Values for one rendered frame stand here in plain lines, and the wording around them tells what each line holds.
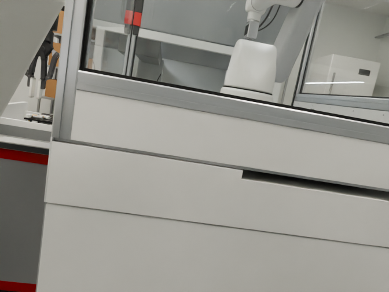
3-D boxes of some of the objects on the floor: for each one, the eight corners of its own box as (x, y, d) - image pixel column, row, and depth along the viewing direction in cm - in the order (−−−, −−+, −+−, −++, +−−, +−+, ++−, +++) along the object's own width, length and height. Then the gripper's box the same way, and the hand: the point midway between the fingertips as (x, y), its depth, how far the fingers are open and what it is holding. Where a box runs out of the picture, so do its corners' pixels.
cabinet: (8, 501, 81) (39, 203, 68) (95, 271, 182) (113, 133, 169) (355, 508, 93) (438, 255, 80) (255, 288, 194) (285, 161, 181)
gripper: (68, 35, 115) (60, 101, 119) (24, 26, 113) (17, 94, 117) (61, 32, 107) (53, 102, 111) (14, 22, 106) (7, 94, 109)
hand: (36, 88), depth 113 cm, fingers closed
